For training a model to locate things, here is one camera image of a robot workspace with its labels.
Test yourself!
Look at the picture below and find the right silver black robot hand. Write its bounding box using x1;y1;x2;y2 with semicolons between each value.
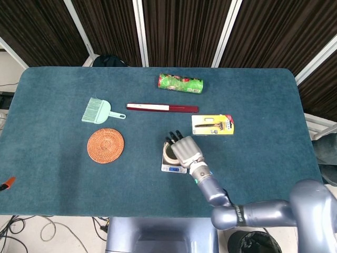
165;129;206;169

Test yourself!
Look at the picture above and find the cream masking tape roll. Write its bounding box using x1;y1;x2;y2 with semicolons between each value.
162;142;181;164

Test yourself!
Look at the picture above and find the small digital kitchen scale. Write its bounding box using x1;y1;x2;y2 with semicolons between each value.
161;141;189;174

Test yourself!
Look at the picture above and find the green printed bag roll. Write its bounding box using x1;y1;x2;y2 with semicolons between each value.
157;73;204;94

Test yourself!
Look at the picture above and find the mint green hand brush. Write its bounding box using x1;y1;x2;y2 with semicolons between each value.
81;97;127;124

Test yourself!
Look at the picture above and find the razor in yellow blister pack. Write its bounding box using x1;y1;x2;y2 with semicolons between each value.
191;114;235;136

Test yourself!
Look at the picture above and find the long dark red box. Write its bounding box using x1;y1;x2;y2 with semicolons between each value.
126;103;200;113

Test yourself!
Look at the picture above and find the round orange woven coaster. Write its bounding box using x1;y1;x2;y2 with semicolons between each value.
87;128;125;164

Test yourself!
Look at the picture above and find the blue-grey robot torso base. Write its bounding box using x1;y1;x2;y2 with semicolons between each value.
105;217;219;253

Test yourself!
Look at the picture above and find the black trash bin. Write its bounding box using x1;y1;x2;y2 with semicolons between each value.
227;230;283;253

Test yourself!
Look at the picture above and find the black bag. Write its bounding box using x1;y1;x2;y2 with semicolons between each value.
92;55;129;68

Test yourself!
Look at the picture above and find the blue felt table cloth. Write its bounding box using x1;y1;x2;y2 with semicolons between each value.
0;66;329;219

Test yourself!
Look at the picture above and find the white metal rack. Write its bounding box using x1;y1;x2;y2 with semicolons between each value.
304;112;337;141

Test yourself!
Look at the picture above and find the dark blue fabric bundle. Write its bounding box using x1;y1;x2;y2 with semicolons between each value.
312;133;337;185

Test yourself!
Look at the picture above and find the orange black tool tip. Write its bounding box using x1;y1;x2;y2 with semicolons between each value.
0;176;17;192

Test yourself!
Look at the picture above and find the black device box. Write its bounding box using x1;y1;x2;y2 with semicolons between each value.
0;91;15;110

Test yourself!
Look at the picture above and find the black cable with plug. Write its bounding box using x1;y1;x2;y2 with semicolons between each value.
91;216;110;242

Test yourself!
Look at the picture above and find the white partition frame post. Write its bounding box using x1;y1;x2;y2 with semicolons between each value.
132;0;150;67
0;36;29;69
211;0;243;68
294;34;337;85
63;0;96;56

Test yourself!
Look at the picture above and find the beige floor cable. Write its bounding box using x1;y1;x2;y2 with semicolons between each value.
40;220;89;253

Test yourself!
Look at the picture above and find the black floor cable bundle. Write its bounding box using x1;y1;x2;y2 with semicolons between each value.
0;215;35;253

